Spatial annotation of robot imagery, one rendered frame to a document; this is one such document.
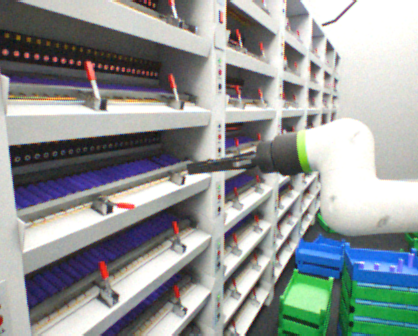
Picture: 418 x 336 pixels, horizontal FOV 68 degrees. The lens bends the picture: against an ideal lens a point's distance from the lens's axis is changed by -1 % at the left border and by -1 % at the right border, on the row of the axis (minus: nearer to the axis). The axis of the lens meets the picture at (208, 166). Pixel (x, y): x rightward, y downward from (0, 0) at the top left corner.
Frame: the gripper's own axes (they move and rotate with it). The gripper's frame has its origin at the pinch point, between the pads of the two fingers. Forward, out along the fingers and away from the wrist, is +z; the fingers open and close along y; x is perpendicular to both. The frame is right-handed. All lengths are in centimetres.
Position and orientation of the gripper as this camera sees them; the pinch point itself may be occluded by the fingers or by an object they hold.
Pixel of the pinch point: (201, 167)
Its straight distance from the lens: 80.7
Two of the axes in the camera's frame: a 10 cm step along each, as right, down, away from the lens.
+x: -1.9, -9.8, -0.8
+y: 4.7, -1.6, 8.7
